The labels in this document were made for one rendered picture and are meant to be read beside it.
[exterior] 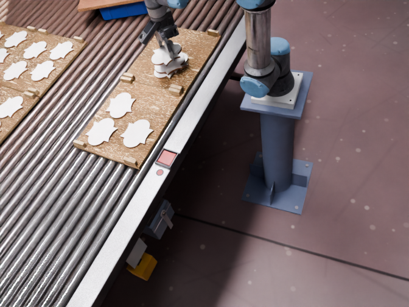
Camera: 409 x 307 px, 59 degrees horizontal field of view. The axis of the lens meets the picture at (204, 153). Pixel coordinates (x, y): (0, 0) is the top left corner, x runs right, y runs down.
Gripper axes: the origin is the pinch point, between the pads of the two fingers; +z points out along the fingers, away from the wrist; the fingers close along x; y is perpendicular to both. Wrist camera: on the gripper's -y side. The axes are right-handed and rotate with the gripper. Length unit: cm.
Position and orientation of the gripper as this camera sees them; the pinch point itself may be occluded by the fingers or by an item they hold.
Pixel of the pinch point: (166, 53)
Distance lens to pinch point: 170.6
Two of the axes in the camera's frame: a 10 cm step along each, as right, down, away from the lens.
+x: -5.2, -6.6, 5.5
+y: 8.4, -5.2, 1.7
